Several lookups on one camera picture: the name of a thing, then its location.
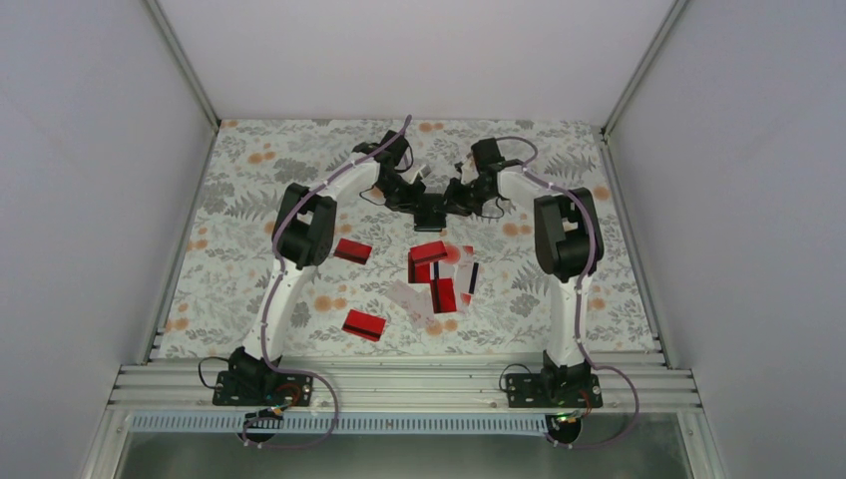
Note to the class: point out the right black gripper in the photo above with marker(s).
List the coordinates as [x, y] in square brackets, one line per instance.
[454, 202]

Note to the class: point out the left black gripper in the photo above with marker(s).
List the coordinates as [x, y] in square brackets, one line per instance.
[409, 205]

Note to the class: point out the red card black stripe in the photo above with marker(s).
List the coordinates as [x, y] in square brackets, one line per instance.
[364, 325]

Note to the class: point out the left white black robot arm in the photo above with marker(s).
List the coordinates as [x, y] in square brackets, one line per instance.
[303, 237]

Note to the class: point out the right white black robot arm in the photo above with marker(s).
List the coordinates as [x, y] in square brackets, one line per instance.
[568, 246]

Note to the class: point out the white card black stripe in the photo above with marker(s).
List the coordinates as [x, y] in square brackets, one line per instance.
[465, 270]

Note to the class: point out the floral patterned table mat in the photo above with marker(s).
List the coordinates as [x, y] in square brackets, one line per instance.
[228, 258]

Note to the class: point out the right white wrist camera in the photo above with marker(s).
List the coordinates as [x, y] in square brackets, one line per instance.
[468, 172]

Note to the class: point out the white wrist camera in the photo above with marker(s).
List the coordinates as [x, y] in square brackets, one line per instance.
[420, 174]
[468, 172]

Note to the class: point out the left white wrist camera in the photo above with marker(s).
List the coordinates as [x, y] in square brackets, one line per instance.
[420, 174]

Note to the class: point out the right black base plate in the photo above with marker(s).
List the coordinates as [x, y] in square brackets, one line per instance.
[554, 394]

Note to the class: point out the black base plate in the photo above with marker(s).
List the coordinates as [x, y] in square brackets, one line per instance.
[249, 381]
[554, 394]

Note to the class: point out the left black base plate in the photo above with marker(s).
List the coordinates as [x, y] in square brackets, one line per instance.
[249, 381]

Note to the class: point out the aluminium rail frame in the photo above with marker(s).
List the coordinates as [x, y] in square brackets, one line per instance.
[403, 394]

